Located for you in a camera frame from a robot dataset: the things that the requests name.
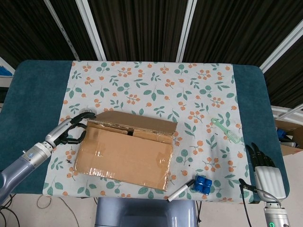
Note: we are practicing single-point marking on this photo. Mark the blue toy building block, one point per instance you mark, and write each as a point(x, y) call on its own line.
point(202, 185)

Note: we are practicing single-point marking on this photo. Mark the teal table cover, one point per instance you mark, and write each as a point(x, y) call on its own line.
point(35, 106)

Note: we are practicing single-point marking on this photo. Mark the thin white frame post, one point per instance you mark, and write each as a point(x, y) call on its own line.
point(61, 27)

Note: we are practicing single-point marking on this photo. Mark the white and blue board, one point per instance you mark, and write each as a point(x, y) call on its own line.
point(4, 71)

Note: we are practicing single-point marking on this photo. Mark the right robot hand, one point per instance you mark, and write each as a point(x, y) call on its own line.
point(270, 182)

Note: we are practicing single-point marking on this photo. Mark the round silver tin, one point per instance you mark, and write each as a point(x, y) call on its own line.
point(86, 110)

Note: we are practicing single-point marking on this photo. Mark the small black metal clip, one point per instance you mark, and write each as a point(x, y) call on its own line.
point(69, 161)

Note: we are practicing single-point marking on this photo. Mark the thick white frame post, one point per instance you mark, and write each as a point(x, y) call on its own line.
point(91, 28)
point(281, 52)
point(186, 28)

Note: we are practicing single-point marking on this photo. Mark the floral print tablecloth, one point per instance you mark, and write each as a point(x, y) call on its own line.
point(154, 78)

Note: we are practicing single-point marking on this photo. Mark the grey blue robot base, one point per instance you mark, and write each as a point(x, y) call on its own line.
point(146, 212)

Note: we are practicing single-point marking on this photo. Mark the white marker black cap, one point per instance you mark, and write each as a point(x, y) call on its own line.
point(178, 192)

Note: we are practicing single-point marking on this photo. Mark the white shelf frame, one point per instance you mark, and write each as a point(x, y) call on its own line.
point(284, 113)

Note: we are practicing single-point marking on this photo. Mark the small cardboard box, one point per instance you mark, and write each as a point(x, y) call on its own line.
point(296, 128)

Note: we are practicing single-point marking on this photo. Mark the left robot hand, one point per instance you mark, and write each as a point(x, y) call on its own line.
point(60, 131)

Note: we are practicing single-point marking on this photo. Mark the mint green brush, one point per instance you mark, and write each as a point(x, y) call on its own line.
point(230, 136)

